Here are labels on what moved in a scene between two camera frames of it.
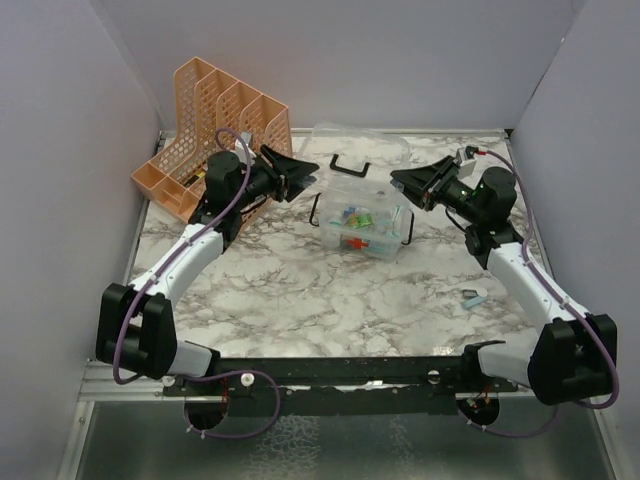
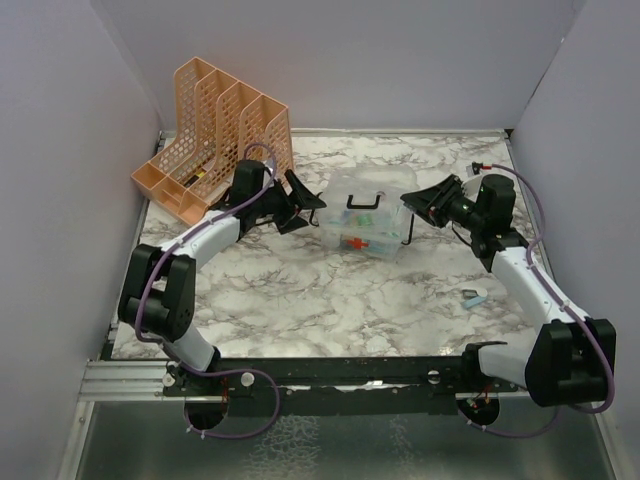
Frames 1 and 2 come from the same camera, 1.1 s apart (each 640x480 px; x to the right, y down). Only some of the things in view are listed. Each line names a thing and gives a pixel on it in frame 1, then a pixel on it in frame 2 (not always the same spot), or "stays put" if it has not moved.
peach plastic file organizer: x=209 y=102 stays put
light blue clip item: x=472 y=296 stays put
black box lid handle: x=335 y=166 to x=351 y=205
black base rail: x=339 y=386 stays put
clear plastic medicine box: x=367 y=216 stays put
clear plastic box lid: x=354 y=155 to x=369 y=187
